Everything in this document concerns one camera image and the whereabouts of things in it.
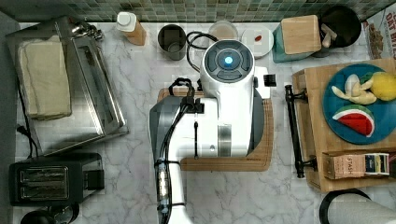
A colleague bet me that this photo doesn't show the black power cord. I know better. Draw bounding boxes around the black power cord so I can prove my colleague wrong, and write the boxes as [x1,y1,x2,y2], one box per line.
[15,88,40,159]

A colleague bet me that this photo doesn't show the toy peeled banana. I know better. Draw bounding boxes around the toy peeled banana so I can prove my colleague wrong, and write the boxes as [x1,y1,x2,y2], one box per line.
[332,74,377,105]

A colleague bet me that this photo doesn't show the clear plastic jar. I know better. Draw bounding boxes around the clear plastic jar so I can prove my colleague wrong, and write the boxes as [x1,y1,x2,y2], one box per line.
[208,21,238,40]

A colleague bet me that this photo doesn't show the toy watermelon slice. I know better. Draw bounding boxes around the toy watermelon slice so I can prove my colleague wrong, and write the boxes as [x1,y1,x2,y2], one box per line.
[332,105,375,137]

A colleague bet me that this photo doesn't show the black drawer handle bar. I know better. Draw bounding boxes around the black drawer handle bar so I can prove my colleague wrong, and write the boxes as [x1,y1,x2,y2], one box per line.
[285,85,318,178]

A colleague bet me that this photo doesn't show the oat cereal box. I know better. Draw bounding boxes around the oat cereal box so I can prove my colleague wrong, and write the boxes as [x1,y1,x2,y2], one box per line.
[363,4,396,60]

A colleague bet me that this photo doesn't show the toy yellow lemon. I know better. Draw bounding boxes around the toy yellow lemon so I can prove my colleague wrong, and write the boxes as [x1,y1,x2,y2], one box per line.
[370,72,396,101]

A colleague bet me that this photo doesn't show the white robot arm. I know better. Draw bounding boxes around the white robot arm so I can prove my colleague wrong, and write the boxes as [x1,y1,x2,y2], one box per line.
[148,39,270,224]

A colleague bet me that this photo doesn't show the grey metal cup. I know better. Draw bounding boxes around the grey metal cup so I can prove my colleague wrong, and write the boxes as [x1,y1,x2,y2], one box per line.
[157,24,187,61]

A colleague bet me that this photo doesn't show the stash tea box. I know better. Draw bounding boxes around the stash tea box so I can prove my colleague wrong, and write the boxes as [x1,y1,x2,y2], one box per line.
[323,153,389,179]

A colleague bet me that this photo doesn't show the wooden drawer unit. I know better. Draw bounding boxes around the wooden drawer unit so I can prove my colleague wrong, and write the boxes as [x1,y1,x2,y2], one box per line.
[292,58,395,192]

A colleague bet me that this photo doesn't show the blue round plate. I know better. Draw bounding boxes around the blue round plate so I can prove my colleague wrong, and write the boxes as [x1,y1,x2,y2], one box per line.
[322,63,396,145]

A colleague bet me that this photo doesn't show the white round lidded container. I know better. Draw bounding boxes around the white round lidded container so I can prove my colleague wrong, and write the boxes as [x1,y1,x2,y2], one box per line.
[241,26,274,59]

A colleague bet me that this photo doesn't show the stainless toaster oven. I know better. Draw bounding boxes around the stainless toaster oven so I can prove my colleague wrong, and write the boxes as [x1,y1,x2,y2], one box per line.
[6,16,128,155]

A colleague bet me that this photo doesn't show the folded beige towel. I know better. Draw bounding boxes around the folded beige towel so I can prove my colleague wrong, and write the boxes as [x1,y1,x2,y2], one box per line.
[18,35,72,120]

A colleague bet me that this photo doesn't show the wooden cutting board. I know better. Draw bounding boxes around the wooden cutting board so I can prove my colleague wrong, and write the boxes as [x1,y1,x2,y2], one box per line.
[149,88,274,172]

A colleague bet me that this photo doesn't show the paper towel roll holder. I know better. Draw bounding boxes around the paper towel roll holder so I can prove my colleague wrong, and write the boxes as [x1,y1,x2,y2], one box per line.
[319,189,396,224]

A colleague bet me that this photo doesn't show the black kettle top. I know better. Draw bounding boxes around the black kettle top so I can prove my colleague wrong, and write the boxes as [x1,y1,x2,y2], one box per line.
[20,203,79,224]

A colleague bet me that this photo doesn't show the black two-slot toaster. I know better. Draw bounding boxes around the black two-slot toaster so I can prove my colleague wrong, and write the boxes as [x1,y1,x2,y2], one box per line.
[8,153,105,206]

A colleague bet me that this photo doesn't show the teal canister wooden lid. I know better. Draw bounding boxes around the teal canister wooden lid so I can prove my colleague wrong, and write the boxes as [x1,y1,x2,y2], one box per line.
[273,15,321,63]

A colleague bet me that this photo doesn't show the black utensil holder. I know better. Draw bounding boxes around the black utensil holder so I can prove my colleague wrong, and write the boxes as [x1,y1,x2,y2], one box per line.
[313,5,361,58]

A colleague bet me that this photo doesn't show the white capped wooden bottle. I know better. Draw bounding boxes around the white capped wooden bottle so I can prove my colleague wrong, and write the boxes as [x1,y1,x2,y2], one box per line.
[116,11,147,46]

